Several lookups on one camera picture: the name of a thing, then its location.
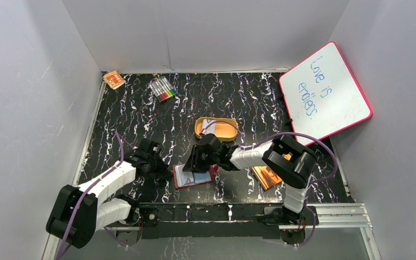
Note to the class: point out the pack of coloured markers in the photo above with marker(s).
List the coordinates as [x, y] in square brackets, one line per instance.
[162, 89]

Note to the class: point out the small orange card box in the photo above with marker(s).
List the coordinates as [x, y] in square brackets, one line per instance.
[113, 79]

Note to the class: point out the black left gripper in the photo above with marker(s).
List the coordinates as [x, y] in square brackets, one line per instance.
[157, 166]

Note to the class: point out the red leather card holder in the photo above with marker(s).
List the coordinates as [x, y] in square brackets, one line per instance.
[184, 179]

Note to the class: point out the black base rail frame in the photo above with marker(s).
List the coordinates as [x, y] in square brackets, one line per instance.
[162, 220]

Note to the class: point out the white credit card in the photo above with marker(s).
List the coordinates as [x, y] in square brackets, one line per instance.
[208, 127]

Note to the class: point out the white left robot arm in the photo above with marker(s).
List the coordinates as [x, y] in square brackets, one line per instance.
[100, 193]

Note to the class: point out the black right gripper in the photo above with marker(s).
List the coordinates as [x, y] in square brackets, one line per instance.
[193, 163]

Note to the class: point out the pink framed whiteboard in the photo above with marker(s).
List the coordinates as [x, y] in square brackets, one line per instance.
[322, 95]

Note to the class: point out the orange book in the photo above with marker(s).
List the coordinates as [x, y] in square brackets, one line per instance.
[266, 177]

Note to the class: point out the orange oval tray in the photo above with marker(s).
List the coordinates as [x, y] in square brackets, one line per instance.
[226, 128]

